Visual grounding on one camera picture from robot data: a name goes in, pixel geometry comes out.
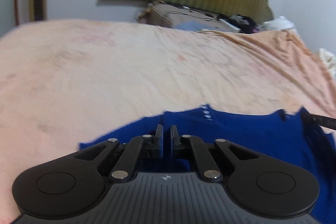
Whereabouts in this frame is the blue knit sweater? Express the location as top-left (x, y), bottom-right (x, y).
top-left (79, 105), bottom-right (335, 223)

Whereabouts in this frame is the black clothes pile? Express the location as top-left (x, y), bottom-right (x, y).
top-left (223, 14), bottom-right (259, 34)

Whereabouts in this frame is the cream crumpled cloth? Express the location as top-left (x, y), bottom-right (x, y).
top-left (318, 48), bottom-right (336, 76)

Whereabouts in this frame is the pink bed sheet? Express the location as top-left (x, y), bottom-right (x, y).
top-left (0, 18), bottom-right (336, 224)

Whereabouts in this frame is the white floral quilt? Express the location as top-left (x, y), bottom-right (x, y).
top-left (260, 16), bottom-right (295, 31)

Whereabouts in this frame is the striped grey pillow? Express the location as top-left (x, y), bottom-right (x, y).
top-left (137, 2), bottom-right (240, 33)

